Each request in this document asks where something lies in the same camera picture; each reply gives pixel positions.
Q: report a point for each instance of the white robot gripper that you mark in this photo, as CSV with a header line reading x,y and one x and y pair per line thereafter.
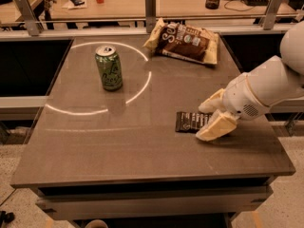
x,y
241,96

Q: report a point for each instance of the black rxbar chocolate bar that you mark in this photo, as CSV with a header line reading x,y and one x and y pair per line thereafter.
x,y
191,122

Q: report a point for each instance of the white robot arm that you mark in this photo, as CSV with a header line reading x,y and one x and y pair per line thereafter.
x,y
281,77

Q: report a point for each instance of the green soda can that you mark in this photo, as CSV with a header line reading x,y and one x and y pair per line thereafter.
x,y
109,66

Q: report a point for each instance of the brown and yellow snack bag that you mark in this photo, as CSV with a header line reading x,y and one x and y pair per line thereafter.
x,y
188,43

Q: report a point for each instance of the table drawer front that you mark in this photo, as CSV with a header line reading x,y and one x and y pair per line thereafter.
x,y
155,203

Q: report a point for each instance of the black mesh cup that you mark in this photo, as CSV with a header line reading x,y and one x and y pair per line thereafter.
x,y
212,4

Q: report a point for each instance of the right metal rail bracket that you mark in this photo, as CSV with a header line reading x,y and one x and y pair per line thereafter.
x,y
269,19

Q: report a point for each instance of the metal rail bracket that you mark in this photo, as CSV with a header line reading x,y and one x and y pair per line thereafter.
x,y
269,19
150,15
32,24

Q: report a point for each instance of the middle metal rail bracket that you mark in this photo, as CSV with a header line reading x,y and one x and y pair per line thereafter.
x,y
150,15

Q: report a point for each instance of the left metal rail bracket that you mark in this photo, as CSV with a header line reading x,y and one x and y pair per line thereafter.
x,y
32,24

